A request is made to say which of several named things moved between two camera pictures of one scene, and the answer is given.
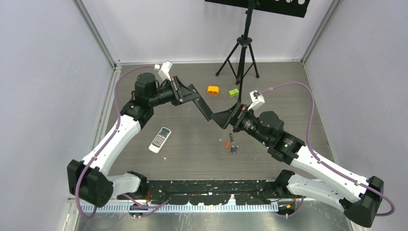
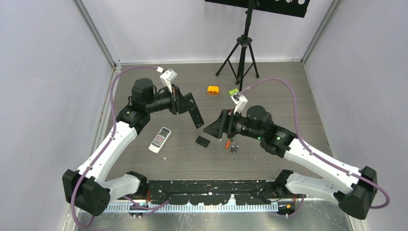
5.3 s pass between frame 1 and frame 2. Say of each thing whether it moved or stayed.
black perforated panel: stayed
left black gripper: moved
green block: stayed
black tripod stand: stayed
